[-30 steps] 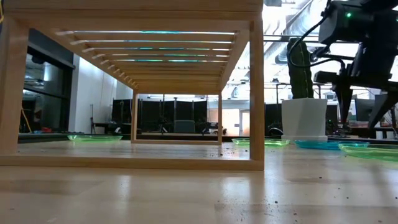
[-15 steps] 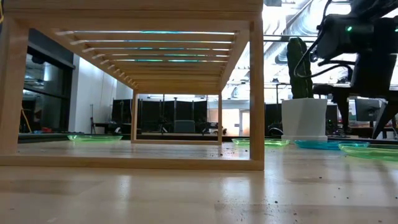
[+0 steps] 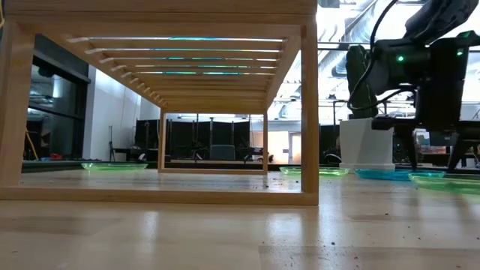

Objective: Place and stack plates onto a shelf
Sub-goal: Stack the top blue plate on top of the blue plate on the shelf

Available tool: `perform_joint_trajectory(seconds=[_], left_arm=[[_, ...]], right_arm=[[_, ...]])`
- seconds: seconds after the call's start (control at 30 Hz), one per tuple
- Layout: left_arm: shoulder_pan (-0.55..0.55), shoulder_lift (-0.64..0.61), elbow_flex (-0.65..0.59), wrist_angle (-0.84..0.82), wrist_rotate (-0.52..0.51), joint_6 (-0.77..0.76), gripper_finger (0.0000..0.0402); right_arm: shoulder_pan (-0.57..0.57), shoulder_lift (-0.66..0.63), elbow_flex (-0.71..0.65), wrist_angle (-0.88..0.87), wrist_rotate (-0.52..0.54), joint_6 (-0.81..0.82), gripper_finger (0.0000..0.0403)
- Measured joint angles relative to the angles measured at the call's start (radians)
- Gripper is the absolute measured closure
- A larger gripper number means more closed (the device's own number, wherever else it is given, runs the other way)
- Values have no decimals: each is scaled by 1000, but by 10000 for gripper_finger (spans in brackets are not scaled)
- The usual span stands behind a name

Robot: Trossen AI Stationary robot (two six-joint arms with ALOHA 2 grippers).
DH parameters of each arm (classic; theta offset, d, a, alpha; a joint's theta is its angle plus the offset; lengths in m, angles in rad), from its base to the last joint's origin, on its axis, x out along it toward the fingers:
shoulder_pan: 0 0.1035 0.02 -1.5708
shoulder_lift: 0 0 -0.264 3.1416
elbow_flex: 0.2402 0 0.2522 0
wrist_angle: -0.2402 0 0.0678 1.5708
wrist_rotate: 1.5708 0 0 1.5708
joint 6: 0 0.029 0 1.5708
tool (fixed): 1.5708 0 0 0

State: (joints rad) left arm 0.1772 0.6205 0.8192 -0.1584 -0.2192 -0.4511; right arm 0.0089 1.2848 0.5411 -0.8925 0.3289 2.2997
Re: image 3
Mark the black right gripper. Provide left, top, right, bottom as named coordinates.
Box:
left=393, top=88, right=480, bottom=172

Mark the green translucent plate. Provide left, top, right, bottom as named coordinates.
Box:
left=279, top=166, right=350, bottom=178
left=81, top=162, right=149, bottom=173
left=407, top=172, right=480, bottom=196

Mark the slatted wooden shelf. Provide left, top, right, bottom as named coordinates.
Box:
left=0, top=0, right=320, bottom=206

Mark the black computer monitor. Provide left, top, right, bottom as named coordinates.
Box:
left=429, top=130, right=451, bottom=148

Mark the white plant pot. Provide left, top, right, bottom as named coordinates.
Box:
left=339, top=118, right=397, bottom=172

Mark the green cactus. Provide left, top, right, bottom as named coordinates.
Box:
left=345, top=44, right=380, bottom=120

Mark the grey chair back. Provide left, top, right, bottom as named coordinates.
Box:
left=208, top=144, right=236, bottom=162

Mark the black tripod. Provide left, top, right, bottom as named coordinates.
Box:
left=107, top=125, right=117, bottom=162

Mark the yellow pole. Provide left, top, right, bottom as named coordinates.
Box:
left=25, top=127, right=39, bottom=161

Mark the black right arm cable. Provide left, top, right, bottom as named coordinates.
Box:
left=346, top=0, right=417, bottom=113

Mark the black metal table frame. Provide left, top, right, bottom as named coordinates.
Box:
left=22, top=160, right=480, bottom=174

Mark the black partition wall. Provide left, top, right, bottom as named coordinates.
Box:
left=134, top=118, right=251, bottom=163

